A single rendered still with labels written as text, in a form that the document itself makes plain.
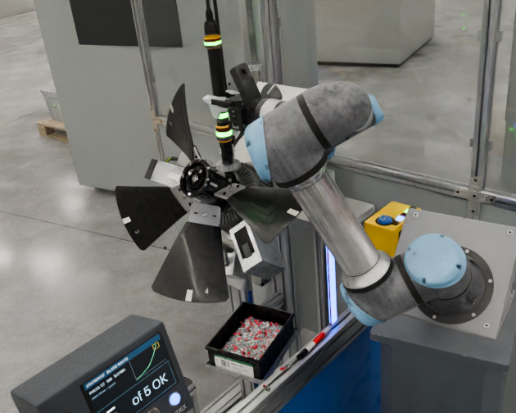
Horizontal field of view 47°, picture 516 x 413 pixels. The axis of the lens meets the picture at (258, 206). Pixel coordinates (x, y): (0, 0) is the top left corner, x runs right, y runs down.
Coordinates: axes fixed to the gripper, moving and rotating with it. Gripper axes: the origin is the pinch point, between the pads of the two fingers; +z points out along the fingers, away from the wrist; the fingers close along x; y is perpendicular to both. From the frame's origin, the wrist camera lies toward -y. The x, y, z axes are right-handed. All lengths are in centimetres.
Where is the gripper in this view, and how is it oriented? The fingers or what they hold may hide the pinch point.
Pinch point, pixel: (212, 94)
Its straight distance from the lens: 164.9
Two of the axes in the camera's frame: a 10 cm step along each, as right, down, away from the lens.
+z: -7.4, -2.5, 6.2
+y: 0.9, 8.8, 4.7
